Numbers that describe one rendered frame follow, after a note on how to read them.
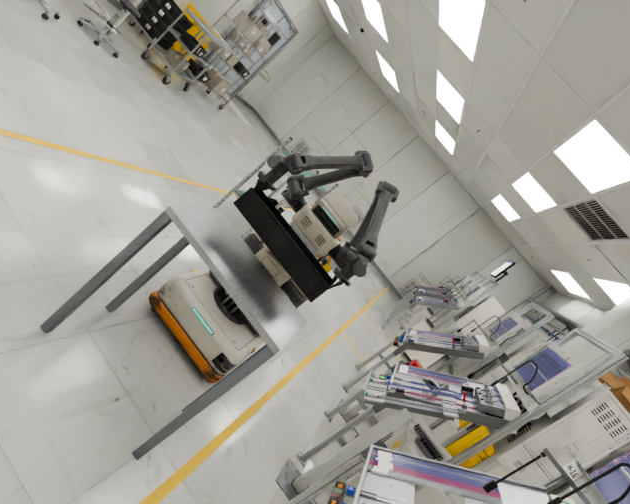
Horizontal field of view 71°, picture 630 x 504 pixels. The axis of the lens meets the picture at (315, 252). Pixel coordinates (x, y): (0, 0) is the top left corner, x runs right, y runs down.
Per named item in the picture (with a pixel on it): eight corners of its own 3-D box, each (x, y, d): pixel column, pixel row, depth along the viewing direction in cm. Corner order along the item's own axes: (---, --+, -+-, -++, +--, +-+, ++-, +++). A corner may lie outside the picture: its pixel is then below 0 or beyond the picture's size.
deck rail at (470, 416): (386, 401, 269) (387, 391, 269) (386, 399, 271) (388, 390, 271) (510, 432, 251) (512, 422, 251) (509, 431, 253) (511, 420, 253)
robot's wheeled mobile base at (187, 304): (197, 282, 316) (222, 260, 310) (250, 352, 311) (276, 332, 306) (141, 299, 250) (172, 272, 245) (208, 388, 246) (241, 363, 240)
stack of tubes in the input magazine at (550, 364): (531, 391, 251) (572, 365, 246) (515, 368, 300) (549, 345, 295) (546, 410, 249) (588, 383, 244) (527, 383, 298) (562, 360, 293)
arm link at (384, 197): (395, 194, 220) (376, 184, 219) (401, 188, 215) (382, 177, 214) (372, 263, 199) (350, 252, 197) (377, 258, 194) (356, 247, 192)
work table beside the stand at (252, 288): (109, 305, 230) (218, 208, 213) (189, 413, 225) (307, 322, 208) (39, 326, 186) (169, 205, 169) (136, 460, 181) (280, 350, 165)
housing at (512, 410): (501, 430, 254) (506, 407, 253) (490, 402, 301) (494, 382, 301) (516, 434, 252) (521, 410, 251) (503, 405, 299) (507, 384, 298)
